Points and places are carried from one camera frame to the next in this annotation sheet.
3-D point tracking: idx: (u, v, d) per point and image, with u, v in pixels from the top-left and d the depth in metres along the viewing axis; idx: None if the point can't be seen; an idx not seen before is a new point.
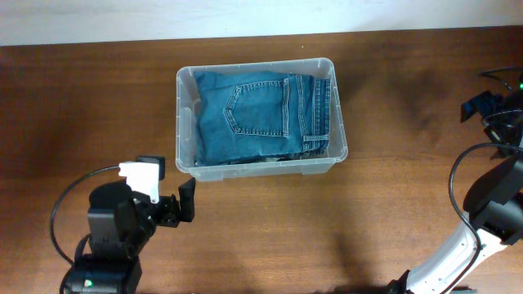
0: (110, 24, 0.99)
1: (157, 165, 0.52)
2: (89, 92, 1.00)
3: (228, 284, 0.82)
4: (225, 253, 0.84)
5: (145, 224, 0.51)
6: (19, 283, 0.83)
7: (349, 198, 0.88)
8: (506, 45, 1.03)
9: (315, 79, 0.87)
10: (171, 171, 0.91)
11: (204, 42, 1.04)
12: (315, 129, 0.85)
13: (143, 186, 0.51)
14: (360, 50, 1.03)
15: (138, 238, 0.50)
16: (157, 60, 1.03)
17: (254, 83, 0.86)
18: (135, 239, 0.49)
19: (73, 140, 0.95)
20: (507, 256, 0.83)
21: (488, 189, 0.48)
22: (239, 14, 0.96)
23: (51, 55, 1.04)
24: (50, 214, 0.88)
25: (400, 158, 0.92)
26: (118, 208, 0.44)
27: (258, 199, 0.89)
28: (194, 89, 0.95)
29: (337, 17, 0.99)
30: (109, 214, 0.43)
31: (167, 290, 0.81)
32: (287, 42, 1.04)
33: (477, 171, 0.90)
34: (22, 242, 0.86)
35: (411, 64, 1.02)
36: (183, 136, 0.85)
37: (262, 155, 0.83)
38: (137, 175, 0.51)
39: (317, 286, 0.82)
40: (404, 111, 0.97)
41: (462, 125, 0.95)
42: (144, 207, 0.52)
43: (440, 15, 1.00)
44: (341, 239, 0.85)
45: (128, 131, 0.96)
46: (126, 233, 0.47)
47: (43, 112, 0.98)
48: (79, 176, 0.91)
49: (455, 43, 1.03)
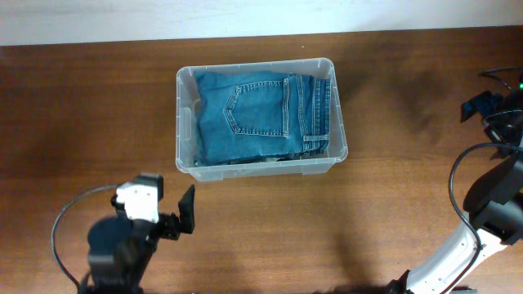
0: (110, 24, 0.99)
1: (154, 191, 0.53)
2: (90, 92, 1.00)
3: (228, 284, 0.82)
4: (225, 253, 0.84)
5: (144, 250, 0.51)
6: (20, 283, 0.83)
7: (349, 198, 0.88)
8: (507, 44, 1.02)
9: (315, 78, 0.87)
10: (171, 171, 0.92)
11: (205, 41, 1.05)
12: (315, 129, 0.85)
13: (142, 212, 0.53)
14: (360, 49, 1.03)
15: (140, 267, 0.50)
16: (157, 60, 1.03)
17: (254, 83, 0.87)
18: (136, 269, 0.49)
19: (73, 140, 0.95)
20: (508, 256, 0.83)
21: (487, 190, 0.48)
22: (239, 13, 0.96)
23: (53, 56, 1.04)
24: (50, 214, 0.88)
25: (400, 158, 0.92)
26: (113, 251, 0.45)
27: (258, 199, 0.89)
28: (194, 89, 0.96)
29: (337, 17, 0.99)
30: (105, 258, 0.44)
31: (167, 290, 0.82)
32: (287, 42, 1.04)
33: (478, 171, 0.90)
34: (22, 242, 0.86)
35: (412, 64, 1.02)
36: (184, 136, 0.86)
37: (262, 155, 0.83)
38: (134, 202, 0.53)
39: (316, 286, 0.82)
40: (404, 111, 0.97)
41: (462, 125, 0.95)
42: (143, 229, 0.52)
43: (440, 15, 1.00)
44: (340, 239, 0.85)
45: (128, 131, 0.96)
46: (127, 268, 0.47)
47: (45, 113, 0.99)
48: (80, 176, 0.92)
49: (455, 43, 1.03)
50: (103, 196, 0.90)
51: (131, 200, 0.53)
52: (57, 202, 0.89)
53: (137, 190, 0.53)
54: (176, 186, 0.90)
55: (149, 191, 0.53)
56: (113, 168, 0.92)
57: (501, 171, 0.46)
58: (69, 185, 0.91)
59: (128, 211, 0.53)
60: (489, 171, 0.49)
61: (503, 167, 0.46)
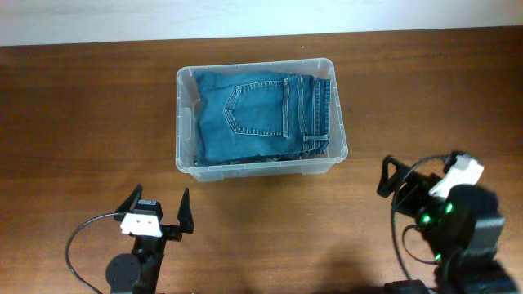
0: (109, 24, 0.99)
1: (155, 219, 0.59)
2: (91, 92, 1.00)
3: (228, 284, 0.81)
4: (225, 253, 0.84)
5: (154, 269, 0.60)
6: (19, 283, 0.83)
7: (349, 198, 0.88)
8: (504, 45, 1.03)
9: (315, 79, 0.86)
10: (171, 171, 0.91)
11: (206, 42, 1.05)
12: (315, 129, 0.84)
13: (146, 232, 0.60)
14: (359, 50, 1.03)
15: (152, 282, 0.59)
16: (157, 60, 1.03)
17: (254, 83, 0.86)
18: (149, 283, 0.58)
19: (73, 141, 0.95)
20: None
21: (446, 260, 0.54)
22: (239, 14, 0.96)
23: (54, 56, 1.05)
24: (49, 213, 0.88)
25: (400, 158, 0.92)
26: (135, 282, 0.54)
27: (259, 199, 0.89)
28: (194, 89, 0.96)
29: (337, 16, 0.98)
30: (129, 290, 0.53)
31: (167, 290, 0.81)
32: (287, 42, 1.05)
33: None
34: (21, 242, 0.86)
35: (411, 64, 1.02)
36: (184, 137, 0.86)
37: (262, 155, 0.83)
38: (138, 228, 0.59)
39: (317, 286, 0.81)
40: (402, 111, 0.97)
41: (462, 126, 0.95)
42: (152, 252, 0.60)
43: (440, 15, 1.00)
44: (340, 240, 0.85)
45: (129, 131, 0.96)
46: (140, 287, 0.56)
47: (46, 112, 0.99)
48: (79, 176, 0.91)
49: (454, 44, 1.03)
50: (104, 197, 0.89)
51: (136, 227, 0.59)
52: (56, 202, 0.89)
53: (139, 220, 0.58)
54: (176, 185, 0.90)
55: (150, 220, 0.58)
56: (113, 168, 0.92)
57: (472, 254, 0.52)
58: (69, 185, 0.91)
59: (136, 233, 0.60)
60: (461, 193, 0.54)
61: (477, 261, 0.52)
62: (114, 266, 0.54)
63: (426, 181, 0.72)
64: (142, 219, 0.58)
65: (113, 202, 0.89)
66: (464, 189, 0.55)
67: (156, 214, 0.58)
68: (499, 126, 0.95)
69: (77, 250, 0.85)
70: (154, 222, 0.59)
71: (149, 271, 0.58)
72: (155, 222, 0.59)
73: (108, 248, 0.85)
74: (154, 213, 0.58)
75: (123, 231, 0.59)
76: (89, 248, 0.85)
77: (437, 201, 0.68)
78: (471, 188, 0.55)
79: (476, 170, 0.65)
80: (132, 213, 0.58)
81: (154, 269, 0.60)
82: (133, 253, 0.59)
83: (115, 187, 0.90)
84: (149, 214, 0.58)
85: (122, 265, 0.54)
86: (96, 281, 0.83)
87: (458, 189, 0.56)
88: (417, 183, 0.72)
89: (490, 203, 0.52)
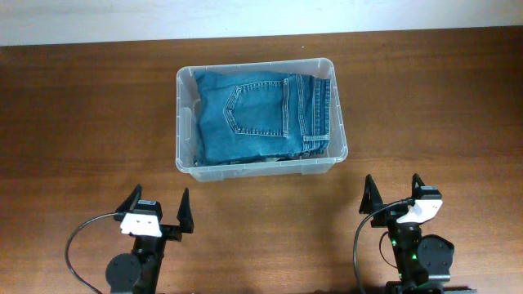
0: (109, 25, 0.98)
1: (154, 219, 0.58)
2: (91, 92, 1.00)
3: (227, 284, 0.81)
4: (225, 254, 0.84)
5: (154, 269, 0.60)
6: (19, 284, 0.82)
7: (348, 197, 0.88)
8: (503, 46, 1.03)
9: (315, 79, 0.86)
10: (171, 170, 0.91)
11: (206, 42, 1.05)
12: (316, 129, 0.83)
13: (146, 232, 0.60)
14: (359, 50, 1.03)
15: (152, 282, 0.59)
16: (157, 60, 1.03)
17: (254, 83, 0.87)
18: (149, 283, 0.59)
19: (73, 140, 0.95)
20: (507, 255, 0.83)
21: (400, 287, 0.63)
22: (239, 14, 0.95)
23: (54, 56, 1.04)
24: (49, 214, 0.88)
25: (400, 158, 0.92)
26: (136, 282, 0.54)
27: (259, 200, 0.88)
28: (194, 89, 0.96)
29: (336, 17, 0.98)
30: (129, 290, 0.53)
31: (167, 290, 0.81)
32: (288, 42, 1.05)
33: (478, 171, 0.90)
34: (21, 242, 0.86)
35: (411, 64, 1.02)
36: (183, 136, 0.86)
37: (262, 155, 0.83)
38: (138, 227, 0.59)
39: (317, 286, 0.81)
40: (403, 112, 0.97)
41: (461, 126, 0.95)
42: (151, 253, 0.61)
43: (440, 15, 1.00)
44: (340, 240, 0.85)
45: (129, 131, 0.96)
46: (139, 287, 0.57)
47: (46, 112, 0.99)
48: (79, 176, 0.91)
49: (454, 44, 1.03)
50: (104, 197, 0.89)
51: (136, 226, 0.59)
52: (56, 202, 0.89)
53: (139, 220, 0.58)
54: (176, 185, 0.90)
55: (150, 220, 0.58)
56: (113, 168, 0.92)
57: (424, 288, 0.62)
58: (69, 185, 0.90)
59: (136, 232, 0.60)
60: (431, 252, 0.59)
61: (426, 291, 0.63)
62: (114, 266, 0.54)
63: (395, 211, 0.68)
64: (142, 219, 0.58)
65: (113, 202, 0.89)
66: (431, 243, 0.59)
67: (156, 214, 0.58)
68: (498, 126, 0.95)
69: (77, 250, 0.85)
70: (154, 221, 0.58)
71: (148, 272, 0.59)
72: (155, 222, 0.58)
73: (108, 248, 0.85)
74: (154, 213, 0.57)
75: (123, 231, 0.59)
76: (89, 248, 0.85)
77: (409, 227, 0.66)
78: (437, 243, 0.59)
79: (439, 205, 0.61)
80: (132, 213, 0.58)
81: (154, 269, 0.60)
82: (133, 252, 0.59)
83: (115, 186, 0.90)
84: (148, 215, 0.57)
85: (122, 265, 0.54)
86: (96, 282, 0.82)
87: (426, 243, 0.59)
88: (387, 218, 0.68)
89: (449, 264, 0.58)
